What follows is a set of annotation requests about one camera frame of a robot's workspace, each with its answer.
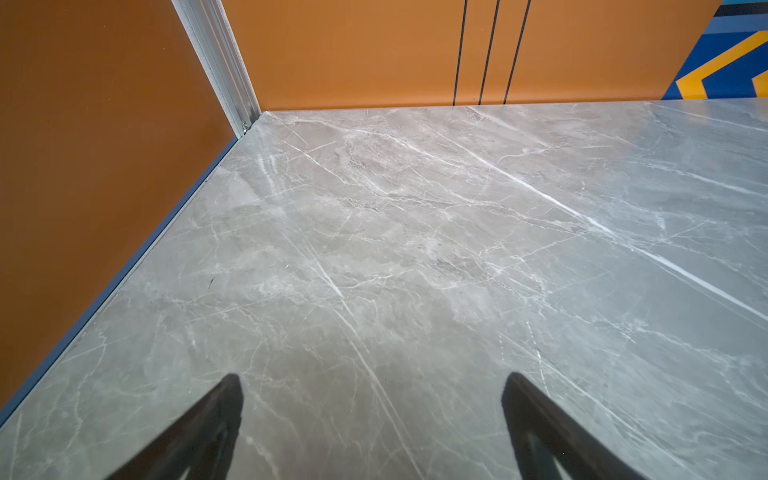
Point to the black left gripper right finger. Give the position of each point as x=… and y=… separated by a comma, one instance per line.
x=546, y=440

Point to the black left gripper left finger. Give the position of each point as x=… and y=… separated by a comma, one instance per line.
x=198, y=445

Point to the aluminium corner post left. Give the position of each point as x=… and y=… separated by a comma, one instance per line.
x=206, y=24

